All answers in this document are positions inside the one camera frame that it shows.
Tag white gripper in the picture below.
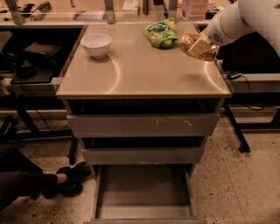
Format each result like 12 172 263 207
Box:
187 13 231 57

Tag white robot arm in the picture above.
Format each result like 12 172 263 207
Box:
187 0 280 57

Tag grey top drawer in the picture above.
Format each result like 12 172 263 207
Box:
67 113 220 138

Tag grey drawer cabinet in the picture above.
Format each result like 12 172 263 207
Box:
55 22 234 224

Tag grey middle drawer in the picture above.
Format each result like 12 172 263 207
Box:
81 147 204 165

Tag grey open bottom drawer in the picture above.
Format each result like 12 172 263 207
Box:
84 164 207 224

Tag pink stacked containers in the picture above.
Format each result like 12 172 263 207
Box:
181 0 208 20

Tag green chip bag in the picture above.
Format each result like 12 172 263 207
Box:
142 17 178 49

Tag black power adapter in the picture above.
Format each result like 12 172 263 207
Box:
226 71 242 81

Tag white ceramic bowl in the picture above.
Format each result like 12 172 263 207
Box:
80 33 111 59

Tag black table leg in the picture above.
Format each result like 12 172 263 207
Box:
224 104 251 153

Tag black shoe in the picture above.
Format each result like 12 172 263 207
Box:
56 162 91 197

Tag person's legs in black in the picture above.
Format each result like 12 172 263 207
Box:
0 145 68 211

